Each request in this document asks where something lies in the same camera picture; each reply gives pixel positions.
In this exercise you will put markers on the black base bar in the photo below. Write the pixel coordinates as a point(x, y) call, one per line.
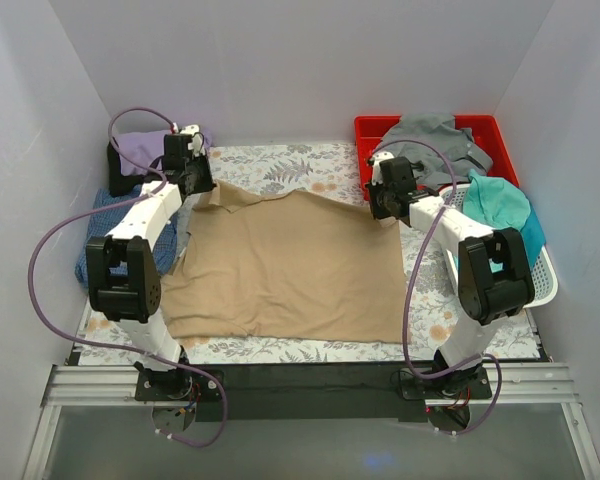
point(309, 390)

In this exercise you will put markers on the folded purple shirt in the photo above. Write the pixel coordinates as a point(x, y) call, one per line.
point(142, 148)

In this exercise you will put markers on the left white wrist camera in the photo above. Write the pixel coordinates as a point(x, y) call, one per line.
point(195, 140)

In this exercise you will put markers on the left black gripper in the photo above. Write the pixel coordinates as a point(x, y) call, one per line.
point(200, 179)

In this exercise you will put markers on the teal shirt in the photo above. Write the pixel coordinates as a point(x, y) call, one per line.
point(495, 202)

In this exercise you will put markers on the folded black garment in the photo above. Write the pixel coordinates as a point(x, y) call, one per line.
point(119, 184)

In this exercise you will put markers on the aluminium rail frame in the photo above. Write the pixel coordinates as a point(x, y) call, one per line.
point(515, 383)

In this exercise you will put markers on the white plastic basket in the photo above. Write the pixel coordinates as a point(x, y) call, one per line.
point(543, 273)

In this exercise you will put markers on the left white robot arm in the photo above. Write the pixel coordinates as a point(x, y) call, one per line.
point(123, 278)

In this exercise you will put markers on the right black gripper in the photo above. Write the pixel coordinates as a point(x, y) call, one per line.
point(383, 203)

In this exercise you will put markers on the grey shirt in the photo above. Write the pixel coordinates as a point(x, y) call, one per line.
point(419, 137)

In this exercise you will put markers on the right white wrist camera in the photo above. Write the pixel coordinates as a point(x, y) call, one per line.
point(375, 160)

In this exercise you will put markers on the tan t shirt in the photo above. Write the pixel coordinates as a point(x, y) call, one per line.
point(297, 265)

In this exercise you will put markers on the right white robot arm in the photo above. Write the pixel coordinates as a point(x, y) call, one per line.
point(494, 279)

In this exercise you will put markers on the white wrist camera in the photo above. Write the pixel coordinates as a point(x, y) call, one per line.
point(195, 140)
point(375, 160)

